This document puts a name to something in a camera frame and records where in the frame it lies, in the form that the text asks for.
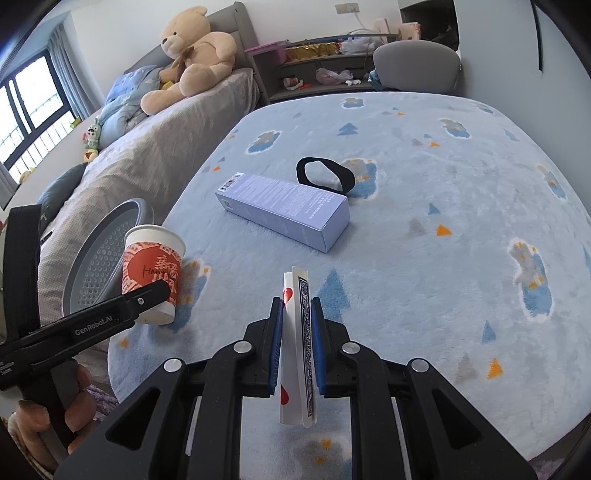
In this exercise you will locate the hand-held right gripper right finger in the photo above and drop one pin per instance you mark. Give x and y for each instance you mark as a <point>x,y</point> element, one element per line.
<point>317,350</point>

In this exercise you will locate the purple fuzzy cloth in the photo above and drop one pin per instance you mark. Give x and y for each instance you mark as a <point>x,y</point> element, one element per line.
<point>101,397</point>

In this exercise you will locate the window with black frame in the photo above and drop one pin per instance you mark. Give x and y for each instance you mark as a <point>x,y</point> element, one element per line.
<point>41,106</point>

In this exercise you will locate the pink gift bag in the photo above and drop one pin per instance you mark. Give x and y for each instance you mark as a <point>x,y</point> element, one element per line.
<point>410,31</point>

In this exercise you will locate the grey perforated basket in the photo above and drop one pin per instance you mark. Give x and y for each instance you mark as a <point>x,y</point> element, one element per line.
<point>101,249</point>

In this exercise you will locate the dark grey cushion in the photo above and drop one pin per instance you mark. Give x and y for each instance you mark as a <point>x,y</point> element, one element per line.
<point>60,189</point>

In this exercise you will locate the bed with grey cover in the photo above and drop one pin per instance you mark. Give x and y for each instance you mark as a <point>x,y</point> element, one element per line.
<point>161,147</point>

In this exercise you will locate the gold foil packets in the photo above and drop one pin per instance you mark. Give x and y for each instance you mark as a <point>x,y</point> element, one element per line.
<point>314,50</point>

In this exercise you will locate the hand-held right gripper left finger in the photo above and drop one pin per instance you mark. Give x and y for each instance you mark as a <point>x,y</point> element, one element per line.
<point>275,350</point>

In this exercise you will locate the white plastic bag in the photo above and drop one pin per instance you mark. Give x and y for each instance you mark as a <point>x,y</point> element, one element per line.
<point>332,76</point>

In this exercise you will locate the tan teddy bear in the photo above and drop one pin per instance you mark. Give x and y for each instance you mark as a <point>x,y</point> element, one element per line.
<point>203,60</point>

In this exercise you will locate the small green doll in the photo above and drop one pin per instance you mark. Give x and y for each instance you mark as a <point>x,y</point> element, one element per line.
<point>93,136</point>

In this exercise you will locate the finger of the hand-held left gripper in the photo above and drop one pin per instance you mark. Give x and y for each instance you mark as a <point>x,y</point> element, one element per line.
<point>147,297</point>

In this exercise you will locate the lilac cardboard box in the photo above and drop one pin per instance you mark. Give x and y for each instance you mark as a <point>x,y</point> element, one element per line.
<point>286,207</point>

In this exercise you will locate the pink storage box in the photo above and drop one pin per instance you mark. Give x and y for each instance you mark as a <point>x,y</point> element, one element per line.
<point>272,53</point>

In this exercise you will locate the black wall strip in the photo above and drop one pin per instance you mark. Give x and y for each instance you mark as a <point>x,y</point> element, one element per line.
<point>540,46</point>

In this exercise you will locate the black elastic band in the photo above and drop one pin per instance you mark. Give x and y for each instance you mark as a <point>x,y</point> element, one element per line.
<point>347,182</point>

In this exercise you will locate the person's left hand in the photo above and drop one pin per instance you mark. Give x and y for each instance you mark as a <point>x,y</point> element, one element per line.
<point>83,415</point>

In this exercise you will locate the grey wooden shelf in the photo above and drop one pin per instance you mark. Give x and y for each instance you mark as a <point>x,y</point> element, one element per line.
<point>261,74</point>

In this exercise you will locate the playing card box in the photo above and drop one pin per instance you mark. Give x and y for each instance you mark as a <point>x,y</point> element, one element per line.
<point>292,350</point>

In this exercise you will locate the blue patterned quilt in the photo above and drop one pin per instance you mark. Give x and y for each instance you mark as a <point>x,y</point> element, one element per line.
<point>124,101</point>

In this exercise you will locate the white wall socket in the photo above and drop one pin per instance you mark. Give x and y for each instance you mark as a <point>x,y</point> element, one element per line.
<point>347,8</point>

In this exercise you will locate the grey chair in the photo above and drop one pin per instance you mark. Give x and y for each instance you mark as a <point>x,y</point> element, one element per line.
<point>415,64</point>

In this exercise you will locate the grey blue curtain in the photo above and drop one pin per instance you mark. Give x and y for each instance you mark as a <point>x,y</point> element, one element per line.
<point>74,69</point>

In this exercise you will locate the red and white paper cup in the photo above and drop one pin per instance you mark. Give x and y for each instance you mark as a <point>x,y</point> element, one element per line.
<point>147,258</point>

